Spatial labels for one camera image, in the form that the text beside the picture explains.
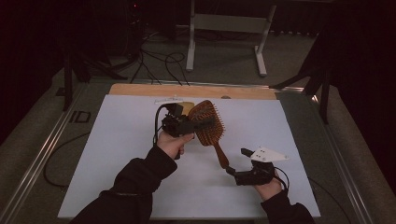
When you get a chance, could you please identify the left hand-held gripper cable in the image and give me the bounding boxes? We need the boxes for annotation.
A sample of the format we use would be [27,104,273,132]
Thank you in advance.
[152,104,167,147]

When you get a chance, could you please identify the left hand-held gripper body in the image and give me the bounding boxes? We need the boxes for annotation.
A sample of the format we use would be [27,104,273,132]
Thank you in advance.
[154,96,200,138]

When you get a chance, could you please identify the person's left hand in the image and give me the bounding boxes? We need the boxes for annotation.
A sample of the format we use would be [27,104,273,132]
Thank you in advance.
[156,130,195,161]

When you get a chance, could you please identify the right hand-held gripper cable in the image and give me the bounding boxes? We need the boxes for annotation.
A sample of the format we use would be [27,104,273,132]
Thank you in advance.
[274,166,290,191]

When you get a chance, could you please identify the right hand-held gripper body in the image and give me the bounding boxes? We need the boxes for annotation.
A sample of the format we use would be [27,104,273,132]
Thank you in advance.
[234,147,290,187]

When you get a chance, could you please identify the dark equipment rack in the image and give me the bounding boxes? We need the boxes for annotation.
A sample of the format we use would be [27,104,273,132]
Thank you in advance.
[102,0,148,63]

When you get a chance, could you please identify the hand-held gripper cable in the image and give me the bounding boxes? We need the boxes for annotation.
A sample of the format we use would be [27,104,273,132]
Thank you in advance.
[274,166,290,191]
[152,104,167,147]

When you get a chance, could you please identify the beige square cup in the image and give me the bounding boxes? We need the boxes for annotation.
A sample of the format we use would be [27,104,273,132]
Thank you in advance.
[178,101,197,117]

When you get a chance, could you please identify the black stand legs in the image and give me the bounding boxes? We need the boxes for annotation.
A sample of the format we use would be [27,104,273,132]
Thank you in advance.
[62,46,129,112]
[269,27,332,125]

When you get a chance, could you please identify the thin black floor cable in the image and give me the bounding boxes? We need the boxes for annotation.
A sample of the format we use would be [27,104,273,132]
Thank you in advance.
[43,132,92,189]
[307,176,353,224]

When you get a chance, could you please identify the aluminium floor rail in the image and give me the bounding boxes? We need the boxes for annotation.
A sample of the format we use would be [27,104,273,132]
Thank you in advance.
[0,83,87,224]
[90,77,304,93]
[311,94,375,224]

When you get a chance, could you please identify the wooden paddle hairbrush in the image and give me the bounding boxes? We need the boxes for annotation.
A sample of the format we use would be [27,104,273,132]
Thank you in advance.
[187,99,232,171]

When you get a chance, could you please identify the white metal stand frame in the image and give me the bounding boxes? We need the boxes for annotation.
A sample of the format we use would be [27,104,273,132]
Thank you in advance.
[185,0,277,77]

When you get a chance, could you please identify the person's right hand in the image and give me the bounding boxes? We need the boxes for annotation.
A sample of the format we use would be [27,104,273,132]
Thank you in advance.
[253,178,284,203]

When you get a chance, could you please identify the pale blue table mat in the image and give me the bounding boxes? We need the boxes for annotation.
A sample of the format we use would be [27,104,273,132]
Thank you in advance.
[57,93,321,220]

